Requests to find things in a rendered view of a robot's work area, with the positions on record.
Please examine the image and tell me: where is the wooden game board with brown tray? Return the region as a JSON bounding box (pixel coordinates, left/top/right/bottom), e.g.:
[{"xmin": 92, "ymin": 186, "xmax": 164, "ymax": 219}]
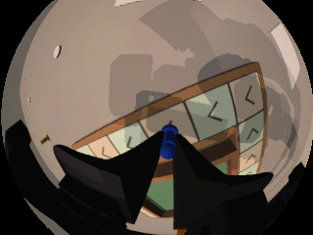
[{"xmin": 74, "ymin": 70, "xmax": 265, "ymax": 218}]

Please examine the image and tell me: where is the yellow game pawn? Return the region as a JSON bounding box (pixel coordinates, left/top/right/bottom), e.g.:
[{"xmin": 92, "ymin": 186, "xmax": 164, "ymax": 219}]
[{"xmin": 40, "ymin": 136, "xmax": 50, "ymax": 145}]

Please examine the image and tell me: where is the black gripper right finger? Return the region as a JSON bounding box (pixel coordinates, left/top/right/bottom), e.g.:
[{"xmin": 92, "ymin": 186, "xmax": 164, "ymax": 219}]
[{"xmin": 172, "ymin": 133, "xmax": 274, "ymax": 230}]

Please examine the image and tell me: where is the blue pawn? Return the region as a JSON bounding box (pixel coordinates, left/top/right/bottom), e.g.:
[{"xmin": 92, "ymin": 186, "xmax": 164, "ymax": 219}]
[{"xmin": 160, "ymin": 124, "xmax": 179, "ymax": 160}]

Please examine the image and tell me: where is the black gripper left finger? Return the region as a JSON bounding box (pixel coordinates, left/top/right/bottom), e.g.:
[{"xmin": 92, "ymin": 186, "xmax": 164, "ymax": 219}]
[{"xmin": 54, "ymin": 130, "xmax": 164, "ymax": 224}]

